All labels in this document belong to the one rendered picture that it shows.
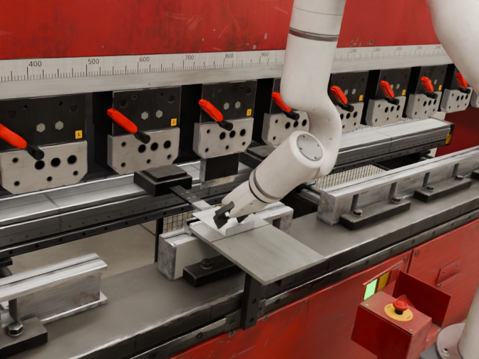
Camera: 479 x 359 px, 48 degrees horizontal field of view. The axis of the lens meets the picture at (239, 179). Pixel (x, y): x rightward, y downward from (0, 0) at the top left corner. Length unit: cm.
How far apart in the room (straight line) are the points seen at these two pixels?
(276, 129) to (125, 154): 40
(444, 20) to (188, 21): 46
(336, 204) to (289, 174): 59
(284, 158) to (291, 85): 14
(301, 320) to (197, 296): 38
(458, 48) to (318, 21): 24
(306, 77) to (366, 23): 49
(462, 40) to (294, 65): 29
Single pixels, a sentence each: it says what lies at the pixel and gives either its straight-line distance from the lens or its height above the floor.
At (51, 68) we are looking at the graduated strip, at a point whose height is 139.
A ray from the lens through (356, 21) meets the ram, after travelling 141.
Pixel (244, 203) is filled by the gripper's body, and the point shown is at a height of 111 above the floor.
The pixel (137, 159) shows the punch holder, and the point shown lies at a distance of 107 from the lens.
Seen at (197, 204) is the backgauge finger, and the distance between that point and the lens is 135.
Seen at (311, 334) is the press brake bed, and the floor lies 62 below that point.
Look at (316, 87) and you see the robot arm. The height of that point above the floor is 138.
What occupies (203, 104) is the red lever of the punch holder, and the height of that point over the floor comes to 131.
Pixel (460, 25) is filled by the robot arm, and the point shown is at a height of 153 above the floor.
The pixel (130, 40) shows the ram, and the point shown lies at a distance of 100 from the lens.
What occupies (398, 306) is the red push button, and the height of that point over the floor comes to 81.
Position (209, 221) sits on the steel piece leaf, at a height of 100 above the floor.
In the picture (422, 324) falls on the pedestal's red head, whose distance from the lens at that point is 148.
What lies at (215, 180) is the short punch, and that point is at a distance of 127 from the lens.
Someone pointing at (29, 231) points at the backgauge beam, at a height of 94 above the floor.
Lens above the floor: 159
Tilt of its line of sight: 23 degrees down
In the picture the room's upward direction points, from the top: 6 degrees clockwise
